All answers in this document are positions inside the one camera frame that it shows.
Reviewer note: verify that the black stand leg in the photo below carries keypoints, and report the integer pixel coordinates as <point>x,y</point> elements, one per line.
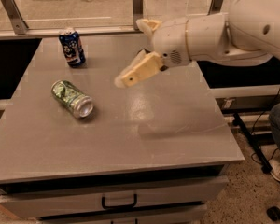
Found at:
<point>253,142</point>

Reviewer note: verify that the left metal railing bracket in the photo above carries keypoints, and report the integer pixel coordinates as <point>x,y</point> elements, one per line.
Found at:
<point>19,25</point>

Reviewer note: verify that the middle metal railing bracket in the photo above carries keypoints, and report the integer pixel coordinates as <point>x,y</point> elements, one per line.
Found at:
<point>137,12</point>

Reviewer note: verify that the green soda can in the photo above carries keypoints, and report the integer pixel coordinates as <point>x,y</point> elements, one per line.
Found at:
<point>76,102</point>

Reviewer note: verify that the black caster wheel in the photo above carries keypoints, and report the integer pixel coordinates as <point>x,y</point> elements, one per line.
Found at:
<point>273,213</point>

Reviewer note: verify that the upper grey drawer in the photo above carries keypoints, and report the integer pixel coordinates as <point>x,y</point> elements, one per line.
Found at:
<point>77,201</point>

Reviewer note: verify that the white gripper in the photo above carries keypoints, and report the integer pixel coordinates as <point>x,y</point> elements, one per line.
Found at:
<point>170,45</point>

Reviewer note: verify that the grey drawer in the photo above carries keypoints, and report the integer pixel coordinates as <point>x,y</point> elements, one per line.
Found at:
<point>77,201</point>
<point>158,215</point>

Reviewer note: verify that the blue soda can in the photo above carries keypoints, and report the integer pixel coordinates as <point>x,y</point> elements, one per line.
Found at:
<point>72,47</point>

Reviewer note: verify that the lower grey drawer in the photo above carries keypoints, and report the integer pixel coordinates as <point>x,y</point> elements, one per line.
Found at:
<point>158,215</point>

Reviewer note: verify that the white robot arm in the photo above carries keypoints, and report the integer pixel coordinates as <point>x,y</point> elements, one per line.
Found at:
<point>248,34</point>

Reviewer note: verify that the black upper drawer handle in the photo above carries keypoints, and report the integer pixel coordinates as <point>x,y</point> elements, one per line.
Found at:
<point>119,202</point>

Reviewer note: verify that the white sneaker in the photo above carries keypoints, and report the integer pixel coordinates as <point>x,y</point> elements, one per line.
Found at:
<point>275,172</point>

